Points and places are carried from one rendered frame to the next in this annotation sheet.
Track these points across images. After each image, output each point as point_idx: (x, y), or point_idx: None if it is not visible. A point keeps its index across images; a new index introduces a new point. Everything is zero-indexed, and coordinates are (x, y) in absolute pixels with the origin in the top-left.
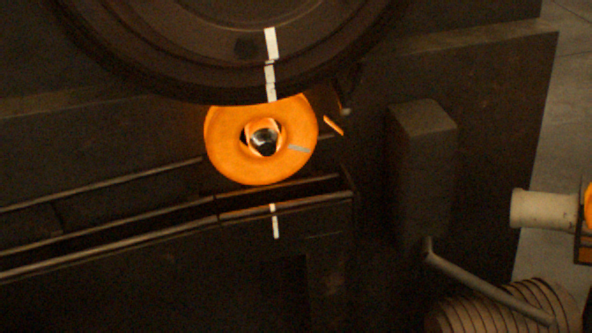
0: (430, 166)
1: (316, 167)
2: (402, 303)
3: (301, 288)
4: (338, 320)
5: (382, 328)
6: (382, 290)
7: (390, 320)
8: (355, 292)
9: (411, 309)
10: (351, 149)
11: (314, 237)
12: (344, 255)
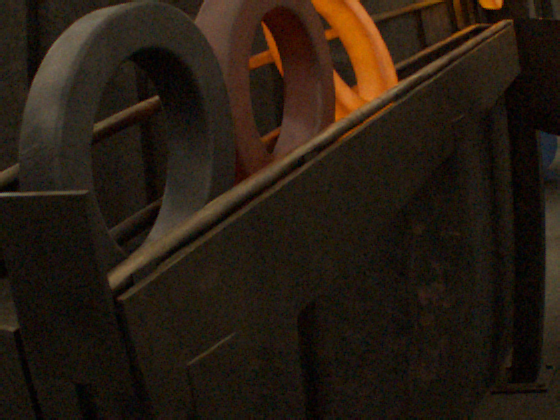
0: (532, 8)
1: (481, 22)
2: (511, 196)
3: (510, 138)
4: (541, 152)
5: (509, 230)
6: (506, 176)
7: (510, 219)
8: (501, 176)
9: (513, 205)
10: (481, 15)
11: None
12: (495, 126)
